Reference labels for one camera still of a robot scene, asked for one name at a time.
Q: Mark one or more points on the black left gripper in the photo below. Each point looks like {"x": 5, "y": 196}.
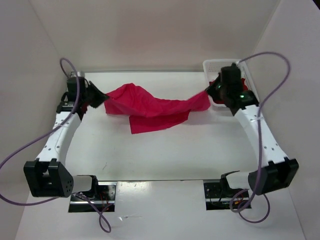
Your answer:
{"x": 92, "y": 93}

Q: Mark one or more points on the white plastic basket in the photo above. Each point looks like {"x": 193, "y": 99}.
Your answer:
{"x": 212, "y": 67}

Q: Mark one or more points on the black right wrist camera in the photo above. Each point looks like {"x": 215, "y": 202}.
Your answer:
{"x": 230, "y": 74}

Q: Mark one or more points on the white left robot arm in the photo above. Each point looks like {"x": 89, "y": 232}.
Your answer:
{"x": 47, "y": 175}

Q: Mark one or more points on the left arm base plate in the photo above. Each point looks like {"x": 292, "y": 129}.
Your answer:
{"x": 104, "y": 199}

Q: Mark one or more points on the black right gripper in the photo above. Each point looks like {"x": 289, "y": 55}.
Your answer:
{"x": 216, "y": 88}

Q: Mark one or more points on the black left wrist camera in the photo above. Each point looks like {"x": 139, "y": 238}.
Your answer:
{"x": 73, "y": 83}

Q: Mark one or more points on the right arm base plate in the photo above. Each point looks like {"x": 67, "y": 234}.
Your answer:
{"x": 216, "y": 196}

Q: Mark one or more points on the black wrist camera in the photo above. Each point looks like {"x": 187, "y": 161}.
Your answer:
{"x": 230, "y": 74}
{"x": 73, "y": 83}

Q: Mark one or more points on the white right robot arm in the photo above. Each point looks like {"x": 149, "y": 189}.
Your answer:
{"x": 275, "y": 169}

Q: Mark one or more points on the pink-red t-shirt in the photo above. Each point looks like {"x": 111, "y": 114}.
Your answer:
{"x": 149, "y": 114}

